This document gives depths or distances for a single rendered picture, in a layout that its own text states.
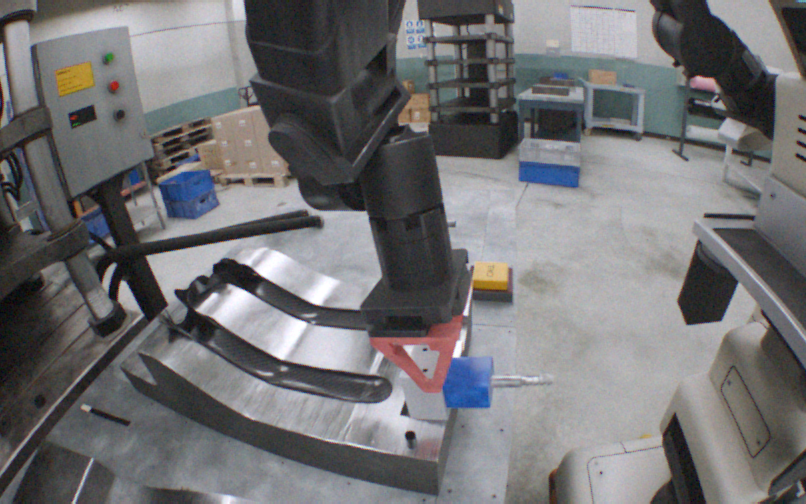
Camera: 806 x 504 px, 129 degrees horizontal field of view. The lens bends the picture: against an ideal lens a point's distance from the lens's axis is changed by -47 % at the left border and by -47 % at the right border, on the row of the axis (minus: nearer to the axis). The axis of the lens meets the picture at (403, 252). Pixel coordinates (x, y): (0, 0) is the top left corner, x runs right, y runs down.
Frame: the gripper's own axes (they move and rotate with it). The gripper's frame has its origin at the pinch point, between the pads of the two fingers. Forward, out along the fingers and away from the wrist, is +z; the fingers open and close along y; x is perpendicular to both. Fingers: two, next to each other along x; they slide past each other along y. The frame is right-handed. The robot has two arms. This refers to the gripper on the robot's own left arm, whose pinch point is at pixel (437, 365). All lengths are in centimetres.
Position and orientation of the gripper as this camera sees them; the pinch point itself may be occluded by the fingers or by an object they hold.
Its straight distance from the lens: 32.8
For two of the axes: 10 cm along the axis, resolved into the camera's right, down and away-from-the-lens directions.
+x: 9.4, -0.8, -3.3
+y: -2.8, 3.8, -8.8
